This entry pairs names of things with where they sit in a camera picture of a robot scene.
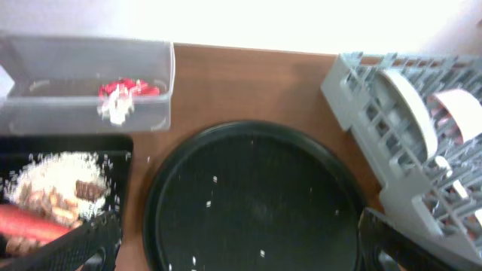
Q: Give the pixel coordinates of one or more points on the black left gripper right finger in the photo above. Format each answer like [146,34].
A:
[376,235]

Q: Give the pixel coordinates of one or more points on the clear plastic waste bin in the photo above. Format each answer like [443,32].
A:
[50,85]

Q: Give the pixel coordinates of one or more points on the pile of rice and nuts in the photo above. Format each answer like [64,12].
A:
[45,186]

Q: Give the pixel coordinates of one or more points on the red snack wrapper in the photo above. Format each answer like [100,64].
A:
[127,86]

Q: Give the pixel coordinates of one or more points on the crumpled white tissue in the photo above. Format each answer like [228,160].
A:
[117,105]

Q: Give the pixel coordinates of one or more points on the orange carrot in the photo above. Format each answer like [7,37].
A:
[19,222]

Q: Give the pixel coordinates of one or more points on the grey plate with food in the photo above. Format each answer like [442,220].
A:
[407,112]

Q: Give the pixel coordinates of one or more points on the grey dishwasher rack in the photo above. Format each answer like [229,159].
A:
[440,199]

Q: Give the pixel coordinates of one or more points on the round black serving tray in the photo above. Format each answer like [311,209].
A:
[252,195]

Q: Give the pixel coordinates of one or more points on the black rectangular tray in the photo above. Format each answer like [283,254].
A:
[113,149]

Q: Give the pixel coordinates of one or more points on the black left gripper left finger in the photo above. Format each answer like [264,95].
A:
[92,246]

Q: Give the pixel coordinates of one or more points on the brown ginger piece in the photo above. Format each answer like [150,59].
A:
[89,191]

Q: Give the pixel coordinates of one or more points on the pale pink bowl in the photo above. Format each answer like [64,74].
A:
[457,115]

